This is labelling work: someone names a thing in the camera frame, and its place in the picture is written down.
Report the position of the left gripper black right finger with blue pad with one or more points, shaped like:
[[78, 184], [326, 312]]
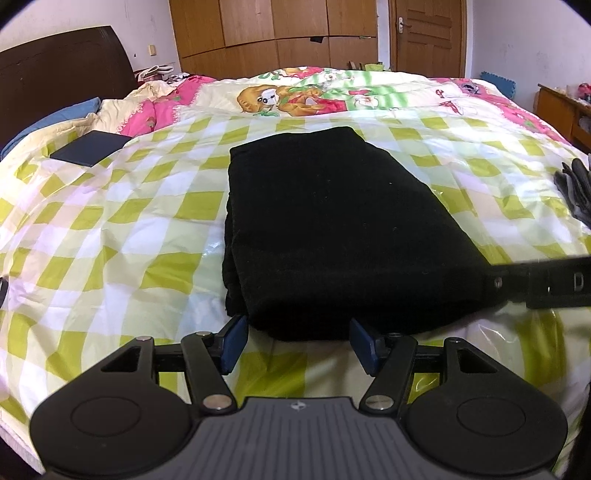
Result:
[[371, 351]]

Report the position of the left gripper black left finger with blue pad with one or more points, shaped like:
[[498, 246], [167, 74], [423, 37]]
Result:
[[228, 344]]

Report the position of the black pants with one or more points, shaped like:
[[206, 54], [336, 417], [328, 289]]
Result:
[[324, 229]]

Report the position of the black gloved hand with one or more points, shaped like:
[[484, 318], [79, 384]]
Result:
[[573, 183]]

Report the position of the green checked cartoon bed quilt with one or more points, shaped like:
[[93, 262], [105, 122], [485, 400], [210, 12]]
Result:
[[95, 256]]

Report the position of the brown wooden side desk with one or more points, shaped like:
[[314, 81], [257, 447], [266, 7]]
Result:
[[569, 117]]

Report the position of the blue foam mat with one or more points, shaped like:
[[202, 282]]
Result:
[[506, 86]]

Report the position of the dark navy folded cloth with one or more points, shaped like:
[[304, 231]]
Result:
[[90, 148]]

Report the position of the blue pillow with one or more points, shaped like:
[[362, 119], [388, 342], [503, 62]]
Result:
[[73, 112]]

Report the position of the brown wooden door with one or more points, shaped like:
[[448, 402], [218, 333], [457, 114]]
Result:
[[429, 37]]

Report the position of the clutter on bedside table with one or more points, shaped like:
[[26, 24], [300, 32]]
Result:
[[164, 73]]

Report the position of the brown wooden wardrobe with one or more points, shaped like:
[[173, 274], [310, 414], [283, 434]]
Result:
[[242, 38]]

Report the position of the dark brown wooden headboard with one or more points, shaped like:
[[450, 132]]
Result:
[[45, 75]]

